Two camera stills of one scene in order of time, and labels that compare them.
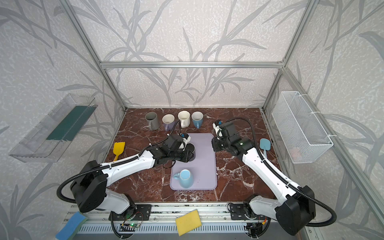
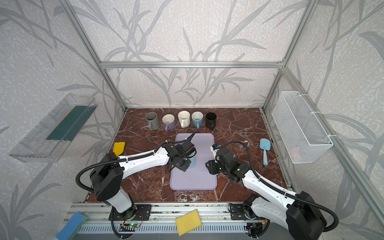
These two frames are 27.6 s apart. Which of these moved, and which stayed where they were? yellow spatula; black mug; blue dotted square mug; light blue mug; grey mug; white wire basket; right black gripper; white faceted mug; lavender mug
Moved: light blue mug; right black gripper; black mug
Stayed: lavender mug; blue dotted square mug; white wire basket; grey mug; yellow spatula; white faceted mug
